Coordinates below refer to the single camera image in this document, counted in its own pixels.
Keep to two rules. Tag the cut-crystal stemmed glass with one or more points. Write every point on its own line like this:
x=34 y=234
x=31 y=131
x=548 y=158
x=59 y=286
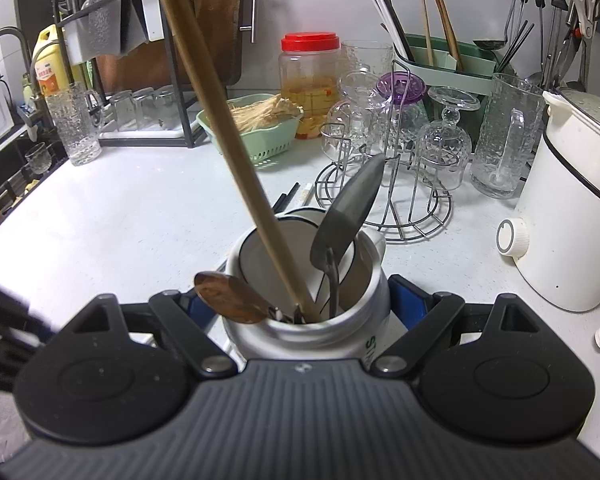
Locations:
x=445 y=155

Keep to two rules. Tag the textured glass pitcher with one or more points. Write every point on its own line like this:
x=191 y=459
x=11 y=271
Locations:
x=505 y=135

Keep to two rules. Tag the clear patterned tumbler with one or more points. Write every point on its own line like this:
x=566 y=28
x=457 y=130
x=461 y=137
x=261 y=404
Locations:
x=367 y=60

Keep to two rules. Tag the small patterned glass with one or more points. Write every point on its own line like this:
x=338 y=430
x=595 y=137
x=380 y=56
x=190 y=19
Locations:
x=37 y=157

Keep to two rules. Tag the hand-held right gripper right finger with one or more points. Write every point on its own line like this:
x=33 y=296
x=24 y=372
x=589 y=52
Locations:
x=405 y=300

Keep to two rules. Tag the wooden spoon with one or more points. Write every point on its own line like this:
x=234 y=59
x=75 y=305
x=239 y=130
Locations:
x=230 y=297

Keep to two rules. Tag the bunch of mixed chopsticks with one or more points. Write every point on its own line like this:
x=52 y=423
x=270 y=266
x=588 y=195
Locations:
x=447 y=25

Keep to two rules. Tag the metal faucet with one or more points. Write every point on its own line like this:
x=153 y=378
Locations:
x=7 y=30

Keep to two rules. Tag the tall textured glass mug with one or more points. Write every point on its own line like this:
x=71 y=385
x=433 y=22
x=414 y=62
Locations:
x=77 y=130

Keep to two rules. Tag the metal spoon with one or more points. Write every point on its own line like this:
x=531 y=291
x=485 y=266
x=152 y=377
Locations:
x=345 y=210

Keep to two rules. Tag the bundle of bamboo sticks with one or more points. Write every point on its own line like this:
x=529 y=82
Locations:
x=270 y=115

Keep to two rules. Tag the glass cup with purple lid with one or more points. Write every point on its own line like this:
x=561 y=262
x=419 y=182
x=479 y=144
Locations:
x=402 y=87

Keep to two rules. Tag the green utensil holder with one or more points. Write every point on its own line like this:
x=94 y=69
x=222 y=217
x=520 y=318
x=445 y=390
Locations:
x=472 y=70

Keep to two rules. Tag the grey patterned cloth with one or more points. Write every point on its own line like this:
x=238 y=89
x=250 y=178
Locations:
x=105 y=10

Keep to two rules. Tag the small pale bottle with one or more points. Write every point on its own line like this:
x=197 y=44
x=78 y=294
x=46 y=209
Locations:
x=28 y=92

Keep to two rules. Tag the wooden cutting board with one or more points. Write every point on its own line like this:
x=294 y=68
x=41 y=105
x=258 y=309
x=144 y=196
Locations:
x=155 y=67

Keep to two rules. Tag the white ceramic jar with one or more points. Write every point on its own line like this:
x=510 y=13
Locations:
x=300 y=342

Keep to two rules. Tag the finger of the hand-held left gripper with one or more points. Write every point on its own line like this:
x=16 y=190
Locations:
x=0 y=320

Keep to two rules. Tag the red-lidded plastic jar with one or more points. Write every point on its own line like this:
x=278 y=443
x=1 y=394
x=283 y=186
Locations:
x=310 y=90

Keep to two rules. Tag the black sink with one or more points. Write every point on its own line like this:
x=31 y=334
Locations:
x=10 y=180

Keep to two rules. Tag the green plastic basket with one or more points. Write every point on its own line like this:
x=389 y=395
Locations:
x=275 y=147

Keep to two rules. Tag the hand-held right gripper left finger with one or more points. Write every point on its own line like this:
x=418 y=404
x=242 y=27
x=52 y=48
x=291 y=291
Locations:
x=200 y=312

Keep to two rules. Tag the black metal dish rack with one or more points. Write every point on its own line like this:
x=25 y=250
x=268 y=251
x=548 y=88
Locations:
x=188 y=125

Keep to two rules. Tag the kitchen scissors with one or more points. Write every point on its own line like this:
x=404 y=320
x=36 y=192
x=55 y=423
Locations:
x=585 y=20

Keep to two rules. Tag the wooden chopstick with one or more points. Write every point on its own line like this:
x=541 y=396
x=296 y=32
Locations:
x=236 y=135

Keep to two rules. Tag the white cloth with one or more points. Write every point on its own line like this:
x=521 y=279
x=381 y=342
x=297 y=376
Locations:
x=77 y=47

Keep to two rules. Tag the clear stemmed glass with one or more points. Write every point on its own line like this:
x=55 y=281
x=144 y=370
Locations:
x=350 y=130

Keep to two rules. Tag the white drip tray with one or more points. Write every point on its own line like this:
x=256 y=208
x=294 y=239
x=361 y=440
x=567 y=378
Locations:
x=130 y=138

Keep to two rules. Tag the bunch of thin black rods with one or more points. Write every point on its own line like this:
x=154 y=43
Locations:
x=517 y=42

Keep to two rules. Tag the white chopstick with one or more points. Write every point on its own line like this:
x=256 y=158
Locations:
x=307 y=194

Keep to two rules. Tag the white electric cooker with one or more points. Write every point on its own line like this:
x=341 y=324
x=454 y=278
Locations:
x=565 y=220

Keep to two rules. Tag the yellow oil bottle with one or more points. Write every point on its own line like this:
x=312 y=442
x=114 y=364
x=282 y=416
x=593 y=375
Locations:
x=50 y=70

